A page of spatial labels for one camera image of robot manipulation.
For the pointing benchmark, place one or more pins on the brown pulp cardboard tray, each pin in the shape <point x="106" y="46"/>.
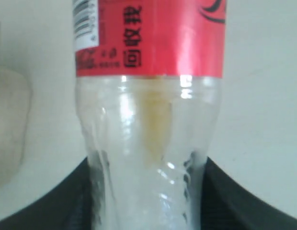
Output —
<point x="15" y="104"/>

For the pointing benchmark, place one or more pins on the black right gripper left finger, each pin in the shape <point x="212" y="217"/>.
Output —
<point x="65" y="207"/>

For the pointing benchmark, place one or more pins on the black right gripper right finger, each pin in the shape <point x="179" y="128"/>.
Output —
<point x="228" y="206"/>

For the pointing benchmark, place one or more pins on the clear bottle red label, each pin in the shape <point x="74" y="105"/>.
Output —
<point x="147" y="95"/>

